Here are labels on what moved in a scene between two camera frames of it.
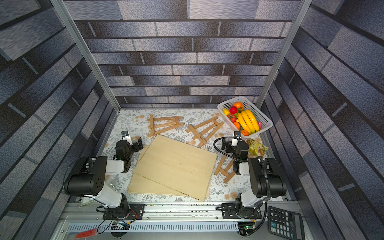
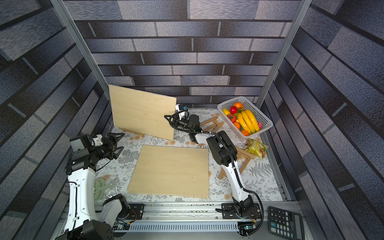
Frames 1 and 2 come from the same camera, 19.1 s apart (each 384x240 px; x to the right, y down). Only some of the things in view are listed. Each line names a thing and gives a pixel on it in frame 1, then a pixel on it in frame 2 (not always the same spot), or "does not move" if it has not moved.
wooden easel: x=158 y=125 → x=132 y=132
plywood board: x=169 y=167 does not move
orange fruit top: x=238 y=105 does not move
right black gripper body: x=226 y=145 → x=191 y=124
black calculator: x=286 y=224 does not move
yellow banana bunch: x=248 y=120 does not move
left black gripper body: x=135 y=147 → x=106 y=149
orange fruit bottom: x=245 y=132 does not move
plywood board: x=182 y=167 → x=142 y=112
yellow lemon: x=226 y=111 does not move
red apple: x=233 y=110 does not move
